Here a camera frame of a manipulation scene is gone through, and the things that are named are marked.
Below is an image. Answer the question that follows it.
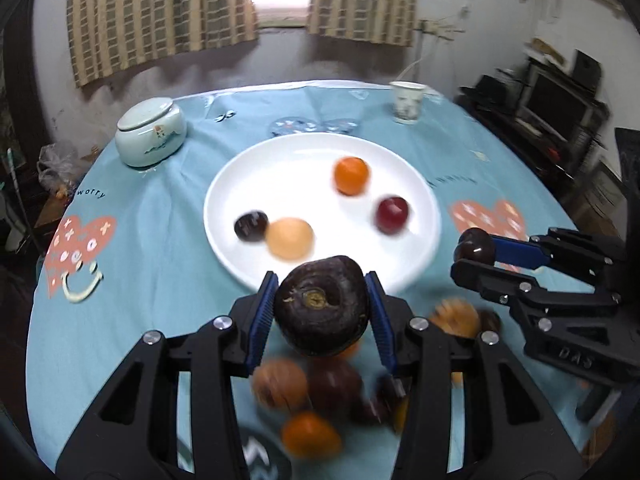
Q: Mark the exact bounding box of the black speaker box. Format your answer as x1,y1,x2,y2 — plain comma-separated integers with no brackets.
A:
570,49,603,93

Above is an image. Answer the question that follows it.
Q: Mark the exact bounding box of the pale green lidded ceramic jar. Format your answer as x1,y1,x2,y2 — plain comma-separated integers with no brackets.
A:
115,99,188,168

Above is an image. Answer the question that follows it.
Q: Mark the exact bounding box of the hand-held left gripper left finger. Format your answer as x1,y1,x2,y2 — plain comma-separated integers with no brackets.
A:
56,271,280,480

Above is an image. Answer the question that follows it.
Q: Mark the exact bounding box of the small dark purple mangosteen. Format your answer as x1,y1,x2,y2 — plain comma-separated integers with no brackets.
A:
350,375,401,426

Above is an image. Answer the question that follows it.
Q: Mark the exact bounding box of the white oval plate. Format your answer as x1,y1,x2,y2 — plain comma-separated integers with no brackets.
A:
203,133,442,293

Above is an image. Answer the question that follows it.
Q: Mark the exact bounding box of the white wall power strip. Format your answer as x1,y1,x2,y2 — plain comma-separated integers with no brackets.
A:
420,20,458,38

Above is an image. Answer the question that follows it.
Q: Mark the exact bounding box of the wide checked beige curtain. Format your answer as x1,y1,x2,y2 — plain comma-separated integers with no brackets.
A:
66,0,260,88

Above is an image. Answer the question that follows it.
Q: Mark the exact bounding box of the light blue printed tablecloth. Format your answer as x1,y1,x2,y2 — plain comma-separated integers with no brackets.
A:
25,79,601,480

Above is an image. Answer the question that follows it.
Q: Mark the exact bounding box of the reddish purple plum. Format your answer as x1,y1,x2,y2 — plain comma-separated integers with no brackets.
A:
307,357,365,413

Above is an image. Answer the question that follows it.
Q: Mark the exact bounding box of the shiny red plum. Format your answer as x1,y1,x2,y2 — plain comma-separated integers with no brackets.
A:
375,196,411,234

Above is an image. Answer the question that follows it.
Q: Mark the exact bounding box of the black television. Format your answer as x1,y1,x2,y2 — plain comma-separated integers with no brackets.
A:
517,57,608,143

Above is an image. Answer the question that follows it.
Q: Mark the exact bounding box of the small orange tangerine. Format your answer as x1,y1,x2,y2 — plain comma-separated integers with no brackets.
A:
333,156,371,197

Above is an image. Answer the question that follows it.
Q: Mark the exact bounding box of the dark television cabinet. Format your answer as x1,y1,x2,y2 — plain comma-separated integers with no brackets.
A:
455,87,626,221

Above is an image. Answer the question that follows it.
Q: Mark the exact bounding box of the white green mop handle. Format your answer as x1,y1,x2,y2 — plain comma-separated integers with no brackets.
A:
6,147,43,256

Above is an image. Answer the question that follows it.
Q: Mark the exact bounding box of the white printed paper cup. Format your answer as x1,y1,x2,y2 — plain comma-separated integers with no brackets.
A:
389,81,427,125

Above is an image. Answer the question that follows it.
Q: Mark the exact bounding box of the large dark purple mangosteen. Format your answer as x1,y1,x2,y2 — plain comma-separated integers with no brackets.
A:
273,255,372,358

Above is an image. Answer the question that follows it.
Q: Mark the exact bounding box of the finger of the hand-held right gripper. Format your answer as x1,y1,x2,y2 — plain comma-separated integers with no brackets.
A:
450,260,621,307
490,227,628,296

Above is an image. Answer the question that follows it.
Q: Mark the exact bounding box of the small dark plum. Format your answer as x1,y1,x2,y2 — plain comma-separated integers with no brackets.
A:
454,228,497,265

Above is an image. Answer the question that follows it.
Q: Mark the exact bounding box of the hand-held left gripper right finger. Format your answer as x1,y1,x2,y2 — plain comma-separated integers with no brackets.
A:
364,270,588,480

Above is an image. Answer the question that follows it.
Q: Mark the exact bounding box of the white power cable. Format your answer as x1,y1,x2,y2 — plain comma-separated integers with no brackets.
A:
400,35,443,86

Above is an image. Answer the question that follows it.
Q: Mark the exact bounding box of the narrow checked beige curtain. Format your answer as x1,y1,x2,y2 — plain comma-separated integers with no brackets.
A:
306,0,420,47

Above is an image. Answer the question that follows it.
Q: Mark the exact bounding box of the clear plastic bag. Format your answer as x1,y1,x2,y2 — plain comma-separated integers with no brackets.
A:
37,140,93,196

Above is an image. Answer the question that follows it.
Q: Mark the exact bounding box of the large orange tangerine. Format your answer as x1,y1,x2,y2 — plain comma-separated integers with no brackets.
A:
281,411,343,461

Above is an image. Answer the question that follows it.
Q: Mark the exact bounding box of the pale yellow round fruit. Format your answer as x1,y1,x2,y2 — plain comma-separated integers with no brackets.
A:
265,217,316,262

